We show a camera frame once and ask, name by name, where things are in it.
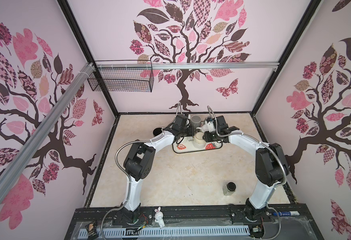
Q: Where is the white strawberry tray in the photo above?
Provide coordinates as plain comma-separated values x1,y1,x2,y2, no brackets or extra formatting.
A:
172,137,223,154

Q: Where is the white rabbit figurine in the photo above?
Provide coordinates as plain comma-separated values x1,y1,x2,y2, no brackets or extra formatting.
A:
155,207,165,228

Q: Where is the cream mug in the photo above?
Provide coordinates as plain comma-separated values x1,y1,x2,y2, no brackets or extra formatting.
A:
192,132,206,149

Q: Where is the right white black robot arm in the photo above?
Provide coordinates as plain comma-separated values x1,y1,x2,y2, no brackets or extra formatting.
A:
201,116,289,222

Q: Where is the white round mug centre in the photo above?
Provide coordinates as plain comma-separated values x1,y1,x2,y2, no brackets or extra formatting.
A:
196,122,214,133

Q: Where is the black front base frame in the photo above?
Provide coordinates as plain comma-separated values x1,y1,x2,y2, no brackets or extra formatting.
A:
65,204,323,240

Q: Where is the horizontal aluminium rail back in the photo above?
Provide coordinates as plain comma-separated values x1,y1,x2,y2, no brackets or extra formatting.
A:
96,61,279,70

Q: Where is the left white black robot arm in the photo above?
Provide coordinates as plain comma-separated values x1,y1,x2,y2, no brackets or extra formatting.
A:
122,114,191,213

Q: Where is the tall grey mug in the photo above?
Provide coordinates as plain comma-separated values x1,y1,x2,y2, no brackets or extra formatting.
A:
190,115,201,128

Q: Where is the right metal flexible conduit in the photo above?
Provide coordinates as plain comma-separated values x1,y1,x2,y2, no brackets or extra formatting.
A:
207,106,287,240

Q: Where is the white slotted cable duct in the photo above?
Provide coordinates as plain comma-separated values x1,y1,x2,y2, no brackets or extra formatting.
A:
78,225,250,240

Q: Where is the black mug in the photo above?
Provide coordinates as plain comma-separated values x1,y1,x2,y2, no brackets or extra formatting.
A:
153,128,162,137

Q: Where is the diagonal aluminium rail left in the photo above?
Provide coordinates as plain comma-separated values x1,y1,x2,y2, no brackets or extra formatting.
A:
0,63,95,204

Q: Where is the blue white marker pen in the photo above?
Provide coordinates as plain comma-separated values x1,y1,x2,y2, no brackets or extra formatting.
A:
273,211,300,217

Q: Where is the black wire basket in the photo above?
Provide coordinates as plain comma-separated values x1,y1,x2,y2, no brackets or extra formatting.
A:
88,60,154,93

